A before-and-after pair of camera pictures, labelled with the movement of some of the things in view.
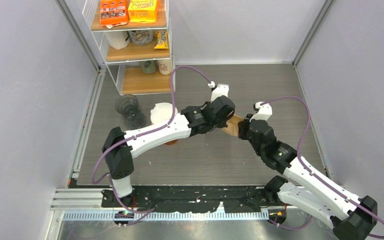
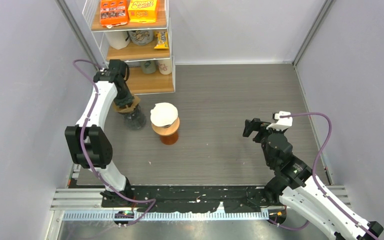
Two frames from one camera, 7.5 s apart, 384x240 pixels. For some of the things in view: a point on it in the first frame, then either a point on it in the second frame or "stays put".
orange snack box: [113, 13] stays put
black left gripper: [223, 123] -> [128, 100]
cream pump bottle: [165, 66] stays put
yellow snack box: [142, 11] stays put
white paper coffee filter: [162, 112] stays put
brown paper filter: [232, 128] -> [120, 109]
